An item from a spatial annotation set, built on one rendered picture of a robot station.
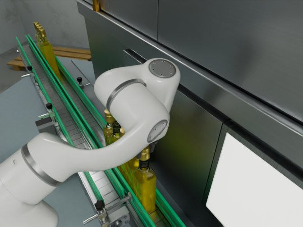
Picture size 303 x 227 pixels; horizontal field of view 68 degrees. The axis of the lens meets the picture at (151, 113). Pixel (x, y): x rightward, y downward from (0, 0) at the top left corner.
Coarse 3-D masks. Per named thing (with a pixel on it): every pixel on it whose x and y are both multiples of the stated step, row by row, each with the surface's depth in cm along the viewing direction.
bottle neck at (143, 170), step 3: (141, 162) 64; (144, 162) 64; (147, 162) 65; (141, 165) 65; (144, 165) 65; (147, 165) 66; (141, 168) 66; (144, 168) 66; (147, 168) 66; (141, 171) 67; (144, 171) 67
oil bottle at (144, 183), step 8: (136, 168) 69; (136, 176) 68; (144, 176) 66; (152, 176) 68; (136, 184) 71; (144, 184) 67; (152, 184) 70; (136, 192) 74; (144, 192) 70; (152, 192) 73; (144, 200) 73; (152, 200) 76; (144, 208) 76; (152, 208) 79
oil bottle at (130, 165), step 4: (132, 160) 71; (136, 160) 71; (128, 164) 72; (132, 164) 70; (136, 164) 70; (128, 168) 74; (132, 168) 71; (128, 172) 75; (132, 172) 72; (128, 176) 77; (132, 176) 73; (128, 180) 79; (132, 180) 75; (132, 184) 77; (132, 188) 78
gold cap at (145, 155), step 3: (147, 147) 61; (144, 150) 60; (147, 150) 61; (141, 153) 61; (144, 153) 61; (147, 153) 62; (141, 156) 62; (144, 156) 62; (147, 156) 63; (141, 159) 63; (144, 159) 63; (147, 159) 63
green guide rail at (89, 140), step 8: (32, 48) 173; (48, 72) 140; (56, 88) 135; (64, 96) 120; (64, 104) 127; (72, 112) 112; (80, 120) 105; (80, 128) 109; (88, 136) 97; (88, 144) 103; (112, 176) 82; (112, 184) 87; (120, 184) 78; (120, 192) 79
